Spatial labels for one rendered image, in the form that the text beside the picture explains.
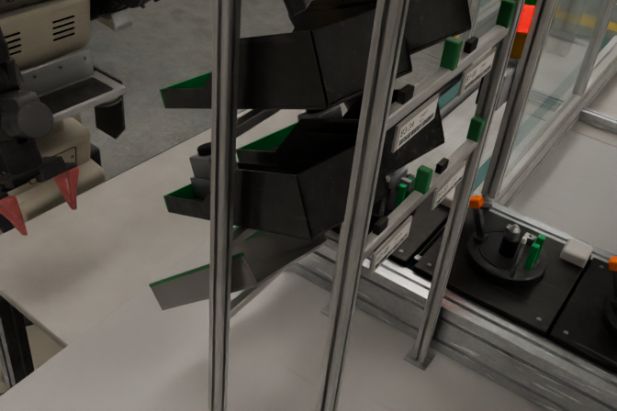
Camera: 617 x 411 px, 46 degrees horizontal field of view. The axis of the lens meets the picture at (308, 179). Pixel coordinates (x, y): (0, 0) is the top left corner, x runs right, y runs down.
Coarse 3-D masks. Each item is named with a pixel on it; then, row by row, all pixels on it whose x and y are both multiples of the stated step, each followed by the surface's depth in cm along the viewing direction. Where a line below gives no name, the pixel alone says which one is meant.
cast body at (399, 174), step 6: (402, 168) 133; (390, 174) 132; (396, 174) 132; (402, 174) 133; (390, 180) 132; (396, 180) 131; (402, 180) 133; (408, 180) 133; (390, 186) 133; (396, 186) 133; (408, 186) 133
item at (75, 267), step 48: (192, 144) 169; (240, 144) 171; (96, 192) 151; (144, 192) 153; (0, 240) 137; (48, 240) 138; (96, 240) 139; (144, 240) 140; (192, 240) 142; (0, 288) 127; (48, 288) 128; (96, 288) 129
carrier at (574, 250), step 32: (512, 224) 137; (480, 256) 126; (512, 256) 126; (544, 256) 127; (576, 256) 128; (448, 288) 122; (480, 288) 122; (512, 288) 122; (544, 288) 123; (512, 320) 118; (544, 320) 117
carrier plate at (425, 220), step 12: (432, 192) 143; (420, 204) 139; (420, 216) 136; (432, 216) 137; (444, 216) 137; (336, 228) 132; (372, 228) 132; (396, 228) 133; (420, 228) 133; (432, 228) 134; (384, 240) 130; (408, 240) 130; (420, 240) 130; (396, 252) 127; (408, 252) 127; (408, 264) 127
